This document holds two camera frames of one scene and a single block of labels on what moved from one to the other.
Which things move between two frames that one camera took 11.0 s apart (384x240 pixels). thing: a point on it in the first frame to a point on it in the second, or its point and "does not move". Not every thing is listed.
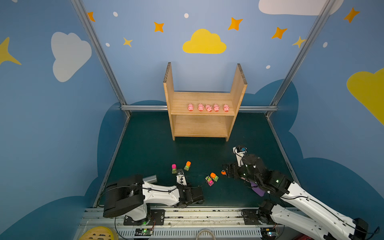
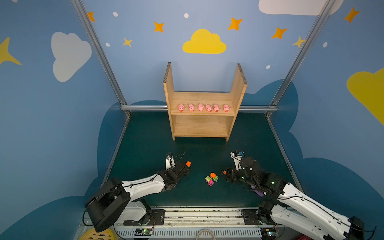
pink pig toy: (208, 108) does not move
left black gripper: (196, 195) to (178, 170)
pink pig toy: (190, 107) does not move
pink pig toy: (226, 108) does not move
